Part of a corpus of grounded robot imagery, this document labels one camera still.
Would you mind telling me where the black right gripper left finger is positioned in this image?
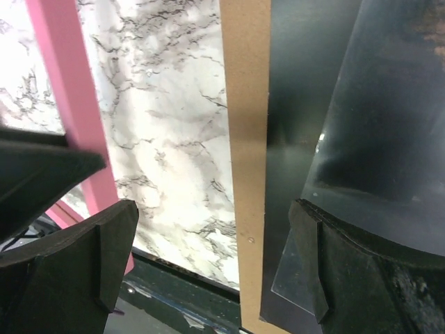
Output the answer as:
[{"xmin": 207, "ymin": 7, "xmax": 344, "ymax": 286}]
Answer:
[{"xmin": 1, "ymin": 200, "xmax": 139, "ymax": 333}]

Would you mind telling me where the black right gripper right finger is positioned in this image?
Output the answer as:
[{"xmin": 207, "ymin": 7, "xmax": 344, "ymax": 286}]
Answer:
[{"xmin": 289, "ymin": 199, "xmax": 444, "ymax": 333}]

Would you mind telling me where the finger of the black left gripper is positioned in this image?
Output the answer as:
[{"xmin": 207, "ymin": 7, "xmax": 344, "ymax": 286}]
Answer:
[{"xmin": 1, "ymin": 128, "xmax": 106, "ymax": 242}]

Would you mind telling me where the landscape photo print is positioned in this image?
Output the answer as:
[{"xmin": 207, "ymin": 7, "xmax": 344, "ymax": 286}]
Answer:
[{"xmin": 260, "ymin": 1, "xmax": 444, "ymax": 333}]

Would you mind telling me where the pink wooden picture frame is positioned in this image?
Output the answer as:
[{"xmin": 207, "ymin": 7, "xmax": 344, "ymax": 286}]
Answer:
[{"xmin": 24, "ymin": 0, "xmax": 135, "ymax": 276}]

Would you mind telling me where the brown frame backing board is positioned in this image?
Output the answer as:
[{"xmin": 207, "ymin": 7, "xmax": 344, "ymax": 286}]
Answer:
[{"xmin": 220, "ymin": 1, "xmax": 283, "ymax": 333}]

